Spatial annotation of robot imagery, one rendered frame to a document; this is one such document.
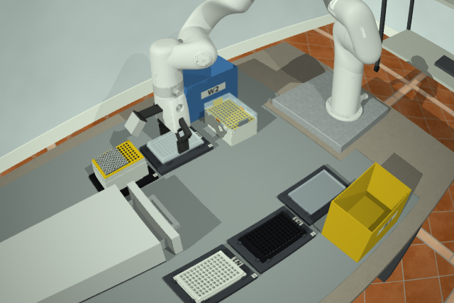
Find blue open-top bin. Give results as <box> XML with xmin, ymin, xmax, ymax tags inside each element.
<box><xmin>183</xmin><ymin>55</ymin><xmax>238</xmax><ymax>123</ymax></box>

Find yellow open bin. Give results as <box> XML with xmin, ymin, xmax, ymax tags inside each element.
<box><xmin>321</xmin><ymin>162</ymin><xmax>411</xmax><ymax>263</ymax></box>

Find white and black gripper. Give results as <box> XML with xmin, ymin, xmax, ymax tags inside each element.
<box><xmin>154</xmin><ymin>90</ymin><xmax>192</xmax><ymax>154</ymax></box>

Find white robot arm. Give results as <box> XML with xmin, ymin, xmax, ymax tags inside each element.
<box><xmin>125</xmin><ymin>0</ymin><xmax>382</xmax><ymax>137</ymax></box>

